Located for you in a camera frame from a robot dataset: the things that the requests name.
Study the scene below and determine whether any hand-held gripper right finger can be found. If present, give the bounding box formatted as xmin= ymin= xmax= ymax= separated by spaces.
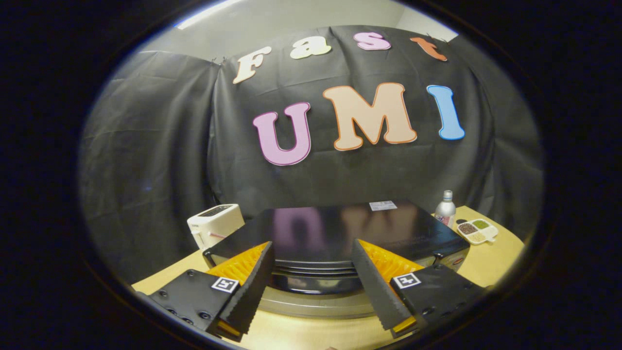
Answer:
xmin=351 ymin=238 xmax=487 ymax=339

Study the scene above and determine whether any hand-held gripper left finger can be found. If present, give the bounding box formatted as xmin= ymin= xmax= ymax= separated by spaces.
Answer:
xmin=138 ymin=241 xmax=276 ymax=343

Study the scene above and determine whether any black toaster oven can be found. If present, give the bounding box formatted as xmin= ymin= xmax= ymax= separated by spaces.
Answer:
xmin=203 ymin=200 xmax=471 ymax=319

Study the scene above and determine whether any white pop-up toaster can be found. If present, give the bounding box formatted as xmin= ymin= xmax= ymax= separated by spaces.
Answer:
xmin=187 ymin=204 xmax=245 ymax=250

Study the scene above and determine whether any silver and pink bottle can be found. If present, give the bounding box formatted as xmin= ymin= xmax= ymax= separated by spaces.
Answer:
xmin=434 ymin=190 xmax=457 ymax=229

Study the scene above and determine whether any white divided spice dish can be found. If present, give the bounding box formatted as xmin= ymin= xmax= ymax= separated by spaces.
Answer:
xmin=456 ymin=218 xmax=500 ymax=245

